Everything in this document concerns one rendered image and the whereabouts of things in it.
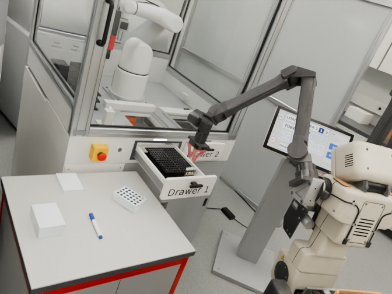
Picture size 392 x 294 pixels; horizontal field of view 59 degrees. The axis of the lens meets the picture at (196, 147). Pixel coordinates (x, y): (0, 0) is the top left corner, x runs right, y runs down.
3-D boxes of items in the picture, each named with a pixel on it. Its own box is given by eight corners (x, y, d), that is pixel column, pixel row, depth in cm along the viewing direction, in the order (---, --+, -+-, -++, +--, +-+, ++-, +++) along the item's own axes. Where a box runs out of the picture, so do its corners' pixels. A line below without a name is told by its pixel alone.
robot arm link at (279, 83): (299, 70, 147) (301, 86, 156) (293, 62, 150) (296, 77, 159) (209, 115, 153) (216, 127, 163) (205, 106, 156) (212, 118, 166)
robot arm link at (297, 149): (318, 62, 145) (319, 77, 154) (286, 63, 151) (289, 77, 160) (306, 159, 129) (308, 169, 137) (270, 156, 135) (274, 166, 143)
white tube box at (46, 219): (63, 235, 123) (66, 224, 121) (37, 240, 118) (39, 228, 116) (53, 213, 132) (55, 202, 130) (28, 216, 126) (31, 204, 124)
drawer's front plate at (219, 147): (219, 159, 212) (226, 143, 207) (181, 160, 194) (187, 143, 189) (217, 157, 213) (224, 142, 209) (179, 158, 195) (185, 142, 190)
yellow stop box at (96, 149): (106, 161, 162) (109, 149, 159) (91, 162, 157) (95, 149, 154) (102, 156, 165) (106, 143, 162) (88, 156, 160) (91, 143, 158)
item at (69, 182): (83, 192, 149) (84, 189, 148) (62, 193, 143) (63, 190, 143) (74, 175, 157) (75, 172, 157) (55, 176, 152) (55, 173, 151)
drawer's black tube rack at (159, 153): (191, 181, 173) (196, 170, 170) (162, 183, 162) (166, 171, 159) (170, 157, 188) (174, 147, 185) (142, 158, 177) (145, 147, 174)
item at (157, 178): (206, 190, 170) (210, 180, 168) (163, 195, 154) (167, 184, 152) (167, 149, 197) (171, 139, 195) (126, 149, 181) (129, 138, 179)
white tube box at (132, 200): (144, 206, 155) (147, 199, 153) (133, 213, 147) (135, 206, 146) (123, 192, 159) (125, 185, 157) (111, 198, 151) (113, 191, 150)
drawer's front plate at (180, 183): (210, 195, 171) (217, 177, 166) (160, 200, 152) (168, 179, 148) (207, 192, 172) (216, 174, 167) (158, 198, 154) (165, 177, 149)
